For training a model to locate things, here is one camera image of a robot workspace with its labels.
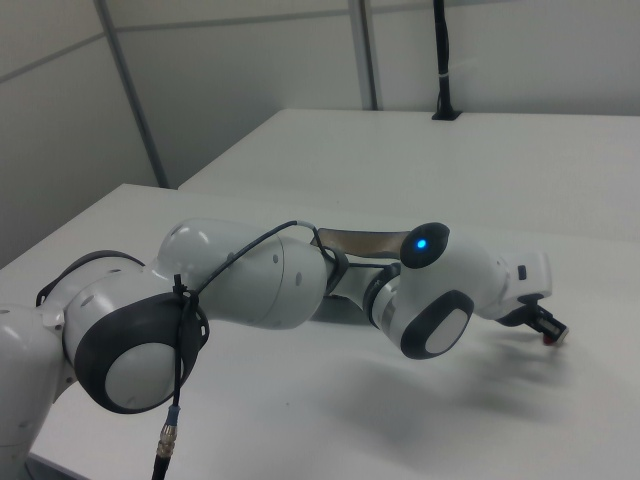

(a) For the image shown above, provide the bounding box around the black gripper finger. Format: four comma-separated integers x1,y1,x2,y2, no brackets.
532,302,570,346
516,294,539,329

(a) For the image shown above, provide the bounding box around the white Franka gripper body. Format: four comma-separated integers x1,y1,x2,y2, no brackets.
494,249,553,327

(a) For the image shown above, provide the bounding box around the square brown ceramic plate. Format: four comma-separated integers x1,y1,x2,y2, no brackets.
310,226,417,263

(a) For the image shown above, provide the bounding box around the black cable bundle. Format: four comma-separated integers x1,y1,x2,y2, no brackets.
430,0,464,123

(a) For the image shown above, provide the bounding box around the black cable with metal connector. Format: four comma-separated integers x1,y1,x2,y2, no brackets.
151,219,401,480

